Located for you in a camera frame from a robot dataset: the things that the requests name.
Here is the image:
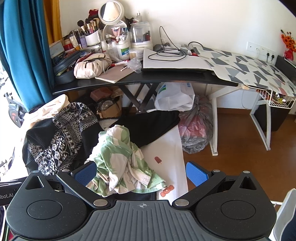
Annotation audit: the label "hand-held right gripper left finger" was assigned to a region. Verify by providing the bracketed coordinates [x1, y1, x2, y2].
[22, 161, 111, 209]

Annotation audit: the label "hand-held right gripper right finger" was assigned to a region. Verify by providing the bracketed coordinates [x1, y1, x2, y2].
[171, 161, 260, 210]

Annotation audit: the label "black white patterned sweater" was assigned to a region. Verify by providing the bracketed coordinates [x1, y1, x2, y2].
[22, 101, 103, 178]

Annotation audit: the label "green white striped garment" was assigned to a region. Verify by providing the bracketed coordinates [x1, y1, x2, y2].
[85, 125, 167, 198]

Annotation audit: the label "white printed cloth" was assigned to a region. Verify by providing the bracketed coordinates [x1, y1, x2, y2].
[139, 126, 189, 201]

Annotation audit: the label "grey plastic bag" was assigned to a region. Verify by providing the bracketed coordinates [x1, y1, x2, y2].
[178, 95, 214, 154]

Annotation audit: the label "black garment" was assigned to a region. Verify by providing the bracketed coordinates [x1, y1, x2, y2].
[114, 110, 181, 149]

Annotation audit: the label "cardboard box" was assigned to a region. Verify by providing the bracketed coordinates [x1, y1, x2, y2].
[96, 95, 123, 118]

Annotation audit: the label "cream cloth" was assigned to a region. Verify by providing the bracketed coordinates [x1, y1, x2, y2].
[29, 94, 70, 128]

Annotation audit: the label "white plastic bag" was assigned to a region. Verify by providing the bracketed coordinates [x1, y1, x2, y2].
[154, 82, 196, 112]

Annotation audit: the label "white chair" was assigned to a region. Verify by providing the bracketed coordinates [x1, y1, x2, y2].
[270, 188, 296, 241]

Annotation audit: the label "black cosmetics bag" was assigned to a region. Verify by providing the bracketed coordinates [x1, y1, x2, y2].
[52, 56, 80, 85]

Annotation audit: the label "pink notebook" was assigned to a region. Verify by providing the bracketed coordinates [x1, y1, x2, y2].
[95, 65, 135, 83]

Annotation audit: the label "black desk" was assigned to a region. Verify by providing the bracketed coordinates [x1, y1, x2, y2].
[52, 67, 239, 114]

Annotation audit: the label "white desk pad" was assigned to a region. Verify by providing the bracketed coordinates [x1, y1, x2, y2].
[141, 47, 214, 71]

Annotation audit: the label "white pump lotion bottle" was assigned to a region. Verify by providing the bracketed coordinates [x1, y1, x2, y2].
[116, 36, 130, 61]

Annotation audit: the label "white makeup brush holder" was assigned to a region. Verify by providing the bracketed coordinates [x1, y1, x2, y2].
[77, 19, 103, 46]

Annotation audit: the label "black cabinet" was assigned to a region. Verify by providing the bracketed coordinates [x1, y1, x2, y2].
[254, 55, 296, 132]

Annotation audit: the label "teal curtain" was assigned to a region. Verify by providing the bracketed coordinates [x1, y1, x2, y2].
[0, 0, 62, 112]

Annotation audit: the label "white cosmetics organizer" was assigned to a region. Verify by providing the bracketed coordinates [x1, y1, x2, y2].
[102, 20, 130, 50]

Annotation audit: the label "clear plastic jar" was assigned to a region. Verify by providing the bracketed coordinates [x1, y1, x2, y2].
[129, 22, 154, 50]

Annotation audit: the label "yellow curtain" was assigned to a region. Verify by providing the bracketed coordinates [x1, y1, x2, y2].
[44, 0, 63, 44]

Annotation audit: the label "orange artificial flowers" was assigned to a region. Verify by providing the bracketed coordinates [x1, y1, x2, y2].
[280, 29, 296, 50]

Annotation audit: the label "round white makeup mirror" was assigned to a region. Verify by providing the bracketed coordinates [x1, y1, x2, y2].
[98, 1, 126, 26]

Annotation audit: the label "white desk frame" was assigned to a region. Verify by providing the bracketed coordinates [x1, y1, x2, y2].
[205, 83, 272, 156]

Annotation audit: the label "white wire basket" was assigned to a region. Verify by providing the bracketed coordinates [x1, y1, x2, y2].
[255, 88, 296, 109]

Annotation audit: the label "beige drawstring pouch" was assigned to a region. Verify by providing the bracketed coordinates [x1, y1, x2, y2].
[73, 53, 113, 79]

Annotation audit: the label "white wall socket panel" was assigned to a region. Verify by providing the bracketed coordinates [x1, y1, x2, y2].
[246, 41, 277, 62]

